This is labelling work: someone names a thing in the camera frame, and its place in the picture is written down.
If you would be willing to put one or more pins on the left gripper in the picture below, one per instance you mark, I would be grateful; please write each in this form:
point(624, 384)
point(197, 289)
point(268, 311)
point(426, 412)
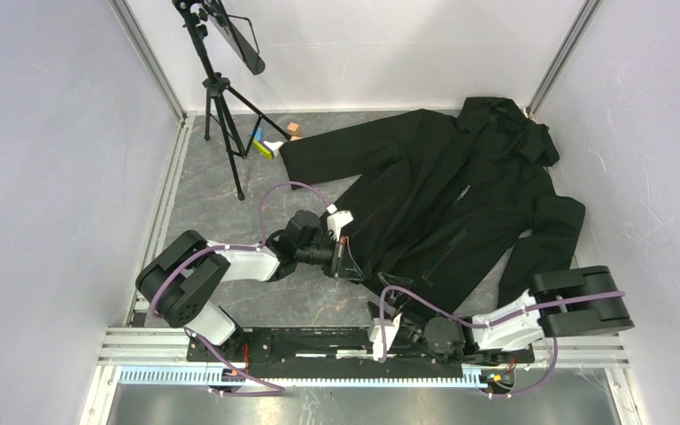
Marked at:
point(339, 249)

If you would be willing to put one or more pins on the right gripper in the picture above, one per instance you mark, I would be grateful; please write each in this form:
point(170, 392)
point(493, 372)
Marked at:
point(405, 305)

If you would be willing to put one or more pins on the black jacket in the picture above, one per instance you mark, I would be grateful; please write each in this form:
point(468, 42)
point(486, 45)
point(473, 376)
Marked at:
point(438, 200)

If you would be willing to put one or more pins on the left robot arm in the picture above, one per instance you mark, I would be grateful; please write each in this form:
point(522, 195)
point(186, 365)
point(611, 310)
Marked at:
point(180, 281)

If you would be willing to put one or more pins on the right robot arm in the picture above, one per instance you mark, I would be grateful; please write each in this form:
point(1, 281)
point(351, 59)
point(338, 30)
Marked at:
point(576, 302)

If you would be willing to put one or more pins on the yellow purple white toy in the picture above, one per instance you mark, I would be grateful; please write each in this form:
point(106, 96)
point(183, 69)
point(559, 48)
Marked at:
point(269, 150)

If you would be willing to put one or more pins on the orange cube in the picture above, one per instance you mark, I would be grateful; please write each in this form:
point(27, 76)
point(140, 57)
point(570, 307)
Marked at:
point(293, 129)

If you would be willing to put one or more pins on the blue block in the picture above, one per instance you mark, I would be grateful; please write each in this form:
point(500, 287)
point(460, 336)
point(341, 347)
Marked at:
point(257, 135)

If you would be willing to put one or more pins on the black tripod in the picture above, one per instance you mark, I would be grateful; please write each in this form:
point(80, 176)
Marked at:
point(217, 86)

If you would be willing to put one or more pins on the black panel on tripod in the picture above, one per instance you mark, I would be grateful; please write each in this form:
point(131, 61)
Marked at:
point(246, 48)

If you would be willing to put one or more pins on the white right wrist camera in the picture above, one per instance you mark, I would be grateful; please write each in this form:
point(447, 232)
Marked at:
point(382, 331)

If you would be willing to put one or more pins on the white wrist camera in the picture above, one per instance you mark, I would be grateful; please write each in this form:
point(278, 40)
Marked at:
point(336, 220)
point(382, 331)

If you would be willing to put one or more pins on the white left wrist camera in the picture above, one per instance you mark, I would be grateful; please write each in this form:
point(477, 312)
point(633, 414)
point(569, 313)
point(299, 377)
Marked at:
point(336, 220)

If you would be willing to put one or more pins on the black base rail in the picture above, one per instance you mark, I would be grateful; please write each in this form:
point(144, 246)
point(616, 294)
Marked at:
point(346, 352)

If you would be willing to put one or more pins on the white toothed cable strip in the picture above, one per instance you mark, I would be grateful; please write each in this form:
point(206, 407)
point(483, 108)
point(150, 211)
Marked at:
point(220, 376)

